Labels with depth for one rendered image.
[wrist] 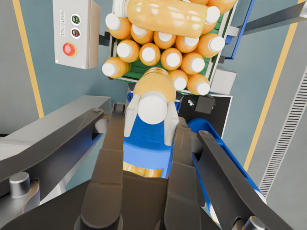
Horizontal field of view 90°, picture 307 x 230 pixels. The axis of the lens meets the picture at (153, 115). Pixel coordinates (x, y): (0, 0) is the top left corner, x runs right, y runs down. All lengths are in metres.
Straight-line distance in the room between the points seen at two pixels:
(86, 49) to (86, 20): 0.08
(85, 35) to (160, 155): 0.42
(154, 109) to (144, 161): 0.30
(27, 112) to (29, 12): 1.03
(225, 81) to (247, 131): 1.30
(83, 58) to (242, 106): 1.66
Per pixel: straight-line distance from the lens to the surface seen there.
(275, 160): 2.46
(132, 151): 0.47
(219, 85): 0.81
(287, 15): 0.69
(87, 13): 0.56
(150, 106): 0.19
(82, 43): 0.56
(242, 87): 1.84
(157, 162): 0.48
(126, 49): 0.50
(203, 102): 0.66
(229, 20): 0.68
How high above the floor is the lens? 1.61
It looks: 69 degrees down
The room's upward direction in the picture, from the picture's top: 174 degrees counter-clockwise
